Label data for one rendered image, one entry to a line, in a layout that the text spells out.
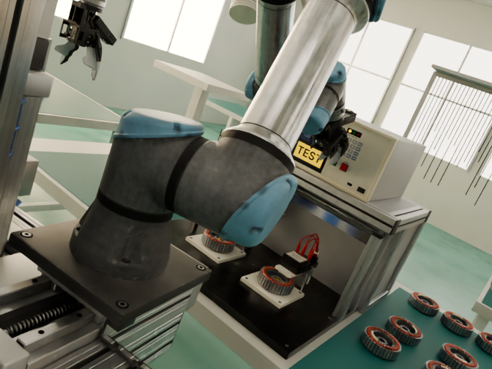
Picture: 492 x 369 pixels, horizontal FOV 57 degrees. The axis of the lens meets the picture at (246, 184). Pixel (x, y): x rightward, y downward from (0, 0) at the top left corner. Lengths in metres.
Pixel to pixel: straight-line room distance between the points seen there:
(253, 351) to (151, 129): 0.72
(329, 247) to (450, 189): 6.19
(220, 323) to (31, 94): 0.74
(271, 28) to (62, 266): 0.58
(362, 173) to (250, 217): 0.85
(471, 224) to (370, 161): 6.34
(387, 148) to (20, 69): 1.01
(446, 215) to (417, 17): 3.20
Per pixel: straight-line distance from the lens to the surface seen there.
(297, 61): 0.67
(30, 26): 0.63
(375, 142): 1.38
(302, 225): 1.61
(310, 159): 1.45
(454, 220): 7.71
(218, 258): 1.42
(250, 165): 0.59
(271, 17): 0.92
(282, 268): 1.42
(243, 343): 1.19
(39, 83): 0.74
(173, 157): 0.60
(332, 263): 1.58
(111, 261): 0.66
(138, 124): 0.62
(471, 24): 7.98
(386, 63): 8.13
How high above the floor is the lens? 1.38
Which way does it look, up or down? 15 degrees down
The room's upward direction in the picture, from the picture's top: 22 degrees clockwise
